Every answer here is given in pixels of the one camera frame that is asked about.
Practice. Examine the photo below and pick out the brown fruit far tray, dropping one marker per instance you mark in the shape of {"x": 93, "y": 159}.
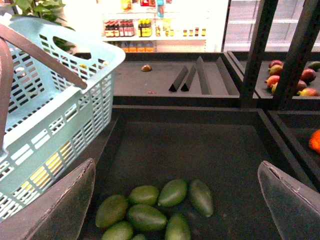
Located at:
{"x": 146, "y": 68}

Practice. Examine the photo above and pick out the yellow mango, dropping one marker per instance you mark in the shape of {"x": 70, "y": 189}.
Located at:
{"x": 50, "y": 170}

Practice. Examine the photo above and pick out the green avocado rightmost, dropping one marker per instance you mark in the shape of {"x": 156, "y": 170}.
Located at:
{"x": 201, "y": 198}

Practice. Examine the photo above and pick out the light blue plastic basket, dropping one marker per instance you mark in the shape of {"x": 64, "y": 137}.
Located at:
{"x": 46, "y": 111}

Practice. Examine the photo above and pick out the green avocado bottom left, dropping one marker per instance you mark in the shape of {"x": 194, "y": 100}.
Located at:
{"x": 122, "y": 230}

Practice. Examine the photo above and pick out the green potted plant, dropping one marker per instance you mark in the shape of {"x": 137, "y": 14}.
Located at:
{"x": 49, "y": 10}

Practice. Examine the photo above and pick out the green avocado centre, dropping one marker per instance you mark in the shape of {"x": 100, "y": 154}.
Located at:
{"x": 146, "y": 218}

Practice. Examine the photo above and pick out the brown basket handle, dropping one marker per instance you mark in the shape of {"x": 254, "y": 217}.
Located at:
{"x": 7, "y": 34}

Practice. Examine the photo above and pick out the green avocado upper middle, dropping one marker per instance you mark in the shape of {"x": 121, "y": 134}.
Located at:
{"x": 172, "y": 193}

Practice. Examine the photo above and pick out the black slanted shelf post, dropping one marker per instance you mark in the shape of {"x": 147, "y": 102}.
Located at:
{"x": 304, "y": 38}

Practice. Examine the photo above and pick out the black triangular divider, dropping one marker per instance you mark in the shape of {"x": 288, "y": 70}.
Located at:
{"x": 189, "y": 79}
{"x": 179, "y": 79}

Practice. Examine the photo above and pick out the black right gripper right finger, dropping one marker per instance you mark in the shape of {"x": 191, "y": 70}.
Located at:
{"x": 294, "y": 207}

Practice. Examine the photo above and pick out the black triangular divider left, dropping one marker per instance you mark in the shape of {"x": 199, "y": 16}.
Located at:
{"x": 179, "y": 79}

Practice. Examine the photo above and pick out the orange right tray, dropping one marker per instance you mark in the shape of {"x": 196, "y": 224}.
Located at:
{"x": 314, "y": 141}

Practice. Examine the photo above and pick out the green avocado upper left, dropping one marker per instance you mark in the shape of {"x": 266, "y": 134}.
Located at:
{"x": 145, "y": 194}

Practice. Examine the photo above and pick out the black triangular divider right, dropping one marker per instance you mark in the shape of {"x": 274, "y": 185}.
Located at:
{"x": 189, "y": 79}

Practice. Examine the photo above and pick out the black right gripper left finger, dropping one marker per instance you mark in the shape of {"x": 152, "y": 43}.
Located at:
{"x": 59, "y": 213}

